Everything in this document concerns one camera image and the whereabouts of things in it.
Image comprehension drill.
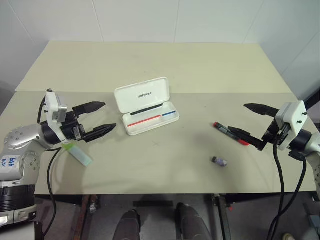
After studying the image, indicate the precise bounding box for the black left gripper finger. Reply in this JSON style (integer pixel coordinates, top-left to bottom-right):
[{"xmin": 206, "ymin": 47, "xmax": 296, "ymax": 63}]
[
  {"xmin": 83, "ymin": 123, "xmax": 118, "ymax": 144},
  {"xmin": 72, "ymin": 100, "xmax": 107, "ymax": 117}
]

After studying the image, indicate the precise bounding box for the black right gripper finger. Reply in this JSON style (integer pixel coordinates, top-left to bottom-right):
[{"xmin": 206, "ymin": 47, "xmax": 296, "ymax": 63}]
[
  {"xmin": 243, "ymin": 102, "xmax": 281, "ymax": 119},
  {"xmin": 227, "ymin": 125, "xmax": 268, "ymax": 152}
]

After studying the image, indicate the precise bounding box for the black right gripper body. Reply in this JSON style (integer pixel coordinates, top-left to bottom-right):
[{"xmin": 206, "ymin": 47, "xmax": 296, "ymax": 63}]
[{"xmin": 261, "ymin": 116, "xmax": 289, "ymax": 146}]

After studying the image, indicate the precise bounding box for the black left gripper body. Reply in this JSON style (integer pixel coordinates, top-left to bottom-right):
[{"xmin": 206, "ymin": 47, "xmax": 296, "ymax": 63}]
[{"xmin": 61, "ymin": 110, "xmax": 88, "ymax": 143}]

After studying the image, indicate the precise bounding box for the white open pencil case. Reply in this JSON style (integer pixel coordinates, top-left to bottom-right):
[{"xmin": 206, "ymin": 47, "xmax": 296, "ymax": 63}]
[{"xmin": 114, "ymin": 76, "xmax": 181, "ymax": 137}]

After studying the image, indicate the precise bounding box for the red and black marker pen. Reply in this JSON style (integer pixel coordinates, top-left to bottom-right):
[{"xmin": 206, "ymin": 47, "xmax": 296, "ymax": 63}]
[{"xmin": 212, "ymin": 121, "xmax": 251, "ymax": 147}]

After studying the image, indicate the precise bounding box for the small purple eraser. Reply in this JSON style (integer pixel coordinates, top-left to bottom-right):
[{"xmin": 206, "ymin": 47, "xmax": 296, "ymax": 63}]
[{"xmin": 210, "ymin": 155, "xmax": 228, "ymax": 168}]

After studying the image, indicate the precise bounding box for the dark furniture edge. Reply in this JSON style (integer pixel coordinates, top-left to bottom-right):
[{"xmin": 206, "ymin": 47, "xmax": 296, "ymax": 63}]
[{"xmin": 302, "ymin": 84, "xmax": 320, "ymax": 112}]

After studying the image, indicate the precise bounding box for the white label with blue writing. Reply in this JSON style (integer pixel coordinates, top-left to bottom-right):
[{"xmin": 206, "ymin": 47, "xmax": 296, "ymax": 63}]
[{"xmin": 0, "ymin": 155, "xmax": 23, "ymax": 176}]

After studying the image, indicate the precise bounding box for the black table leg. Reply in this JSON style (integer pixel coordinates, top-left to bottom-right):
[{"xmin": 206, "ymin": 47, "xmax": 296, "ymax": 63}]
[{"xmin": 210, "ymin": 193, "xmax": 235, "ymax": 240}]

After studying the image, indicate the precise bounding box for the rusty brown table leg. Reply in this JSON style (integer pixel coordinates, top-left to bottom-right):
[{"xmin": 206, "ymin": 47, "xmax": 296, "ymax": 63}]
[{"xmin": 74, "ymin": 194, "xmax": 99, "ymax": 240}]

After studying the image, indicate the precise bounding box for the dark rounded shape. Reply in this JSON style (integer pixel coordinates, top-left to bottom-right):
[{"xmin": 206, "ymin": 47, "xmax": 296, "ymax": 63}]
[
  {"xmin": 175, "ymin": 202, "xmax": 214, "ymax": 240},
  {"xmin": 116, "ymin": 209, "xmax": 142, "ymax": 240}
]

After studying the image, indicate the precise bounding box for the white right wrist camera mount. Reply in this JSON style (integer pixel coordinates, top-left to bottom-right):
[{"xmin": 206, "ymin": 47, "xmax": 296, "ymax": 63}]
[{"xmin": 274, "ymin": 100, "xmax": 308, "ymax": 151}]

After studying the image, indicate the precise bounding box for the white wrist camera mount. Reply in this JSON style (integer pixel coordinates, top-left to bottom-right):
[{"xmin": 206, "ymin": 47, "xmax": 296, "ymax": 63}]
[
  {"xmin": 274, "ymin": 100, "xmax": 308, "ymax": 151},
  {"xmin": 44, "ymin": 90, "xmax": 68, "ymax": 141}
]

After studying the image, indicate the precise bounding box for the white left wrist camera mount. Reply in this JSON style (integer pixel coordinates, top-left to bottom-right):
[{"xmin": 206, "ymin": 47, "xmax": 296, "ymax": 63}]
[{"xmin": 44, "ymin": 90, "xmax": 68, "ymax": 141}]

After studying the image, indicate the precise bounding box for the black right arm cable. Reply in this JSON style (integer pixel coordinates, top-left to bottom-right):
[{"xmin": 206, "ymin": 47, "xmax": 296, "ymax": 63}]
[{"xmin": 265, "ymin": 142, "xmax": 308, "ymax": 240}]

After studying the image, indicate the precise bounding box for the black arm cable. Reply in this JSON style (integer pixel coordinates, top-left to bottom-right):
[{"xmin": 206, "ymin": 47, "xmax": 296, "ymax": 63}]
[
  {"xmin": 265, "ymin": 142, "xmax": 308, "ymax": 240},
  {"xmin": 36, "ymin": 96, "xmax": 66, "ymax": 240}
]

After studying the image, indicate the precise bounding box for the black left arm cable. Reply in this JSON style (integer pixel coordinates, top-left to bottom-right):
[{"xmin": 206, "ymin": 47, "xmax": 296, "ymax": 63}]
[{"xmin": 36, "ymin": 96, "xmax": 66, "ymax": 240}]

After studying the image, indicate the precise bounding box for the black table frame bar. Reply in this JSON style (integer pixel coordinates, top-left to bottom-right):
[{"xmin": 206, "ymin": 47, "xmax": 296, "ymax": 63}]
[{"xmin": 34, "ymin": 191, "xmax": 320, "ymax": 204}]

